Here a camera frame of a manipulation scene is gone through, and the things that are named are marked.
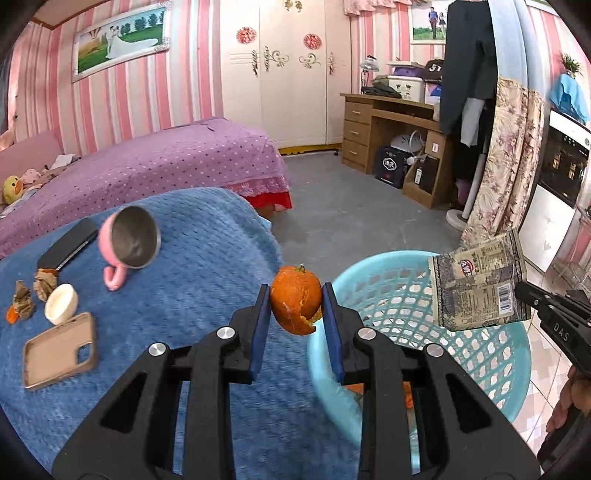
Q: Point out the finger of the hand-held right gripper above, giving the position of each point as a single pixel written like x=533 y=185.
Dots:
x=558 y=330

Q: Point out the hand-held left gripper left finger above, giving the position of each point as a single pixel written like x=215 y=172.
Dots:
x=258 y=337

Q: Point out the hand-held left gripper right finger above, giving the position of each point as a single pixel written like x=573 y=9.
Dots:
x=333 y=337

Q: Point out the light blue plastic basket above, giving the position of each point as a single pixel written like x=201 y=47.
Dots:
x=392 y=295

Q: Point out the grey printed snack wrapper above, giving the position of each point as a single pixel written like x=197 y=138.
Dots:
x=475 y=286

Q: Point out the orange peel piece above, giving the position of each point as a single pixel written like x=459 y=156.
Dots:
x=11 y=314
x=408 y=397

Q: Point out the cream round lid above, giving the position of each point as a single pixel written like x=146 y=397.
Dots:
x=60 y=302

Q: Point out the brown paper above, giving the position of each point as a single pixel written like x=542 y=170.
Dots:
x=23 y=302
x=45 y=284

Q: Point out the person's right hand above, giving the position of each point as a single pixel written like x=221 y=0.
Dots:
x=570 y=397

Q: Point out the blue knitted blanket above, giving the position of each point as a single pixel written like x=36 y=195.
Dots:
x=194 y=258

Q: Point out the white and black cabinet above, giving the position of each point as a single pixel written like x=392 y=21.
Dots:
x=545 y=221

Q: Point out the white standing fan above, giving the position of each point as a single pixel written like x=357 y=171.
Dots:
x=457 y=219

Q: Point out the pink steel-lined cup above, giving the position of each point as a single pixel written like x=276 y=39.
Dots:
x=134 y=237

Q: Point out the black printed box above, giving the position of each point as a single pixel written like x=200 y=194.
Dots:
x=390 y=167

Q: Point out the floral and light blue curtain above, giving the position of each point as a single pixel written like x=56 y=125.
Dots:
x=503 y=152

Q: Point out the black bag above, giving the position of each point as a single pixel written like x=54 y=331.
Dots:
x=427 y=175

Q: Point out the purple polka dot bed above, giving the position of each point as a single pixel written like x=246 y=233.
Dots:
x=152 y=166

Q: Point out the tan phone case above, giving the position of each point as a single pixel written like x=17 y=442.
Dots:
x=55 y=355

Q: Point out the wooden desk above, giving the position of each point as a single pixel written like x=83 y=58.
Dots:
x=358 y=134

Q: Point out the white round appliance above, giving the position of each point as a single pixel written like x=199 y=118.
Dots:
x=406 y=141

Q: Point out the black smartphone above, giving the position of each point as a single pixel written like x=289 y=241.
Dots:
x=64 y=244

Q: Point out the small cardboard box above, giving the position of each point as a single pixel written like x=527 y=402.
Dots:
x=435 y=143

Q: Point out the light blue cloth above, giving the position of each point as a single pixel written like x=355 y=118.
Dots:
x=572 y=97

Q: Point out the white wardrobe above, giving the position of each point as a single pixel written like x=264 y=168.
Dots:
x=286 y=101

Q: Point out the black clothes pile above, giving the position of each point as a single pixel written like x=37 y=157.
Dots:
x=385 y=90

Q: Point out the white storage box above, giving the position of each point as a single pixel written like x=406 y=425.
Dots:
x=408 y=88

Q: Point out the white cloth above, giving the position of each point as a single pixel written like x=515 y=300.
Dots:
x=62 y=160

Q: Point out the green potted plant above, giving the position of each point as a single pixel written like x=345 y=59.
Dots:
x=570 y=64

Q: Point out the desk lamp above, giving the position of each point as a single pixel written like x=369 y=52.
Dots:
x=369 y=64

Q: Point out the purple box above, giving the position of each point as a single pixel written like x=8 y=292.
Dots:
x=406 y=71

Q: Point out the pink plush toy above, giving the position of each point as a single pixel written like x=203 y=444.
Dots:
x=30 y=176

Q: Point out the black hanging jacket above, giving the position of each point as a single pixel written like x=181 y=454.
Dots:
x=466 y=60

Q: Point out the black cap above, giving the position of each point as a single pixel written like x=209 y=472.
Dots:
x=435 y=69

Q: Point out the yellow duck plush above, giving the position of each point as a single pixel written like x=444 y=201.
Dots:
x=12 y=188

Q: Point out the pink headboard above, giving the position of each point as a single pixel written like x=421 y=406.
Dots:
x=32 y=147

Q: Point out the red round paper decoration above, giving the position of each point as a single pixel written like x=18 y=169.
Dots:
x=312 y=41
x=246 y=35

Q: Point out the framed wedding picture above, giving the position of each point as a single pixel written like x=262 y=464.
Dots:
x=120 y=41

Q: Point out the pink floral valance curtain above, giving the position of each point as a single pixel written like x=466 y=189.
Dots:
x=369 y=4

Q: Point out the framed wall photo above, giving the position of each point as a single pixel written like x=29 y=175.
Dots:
x=429 y=23

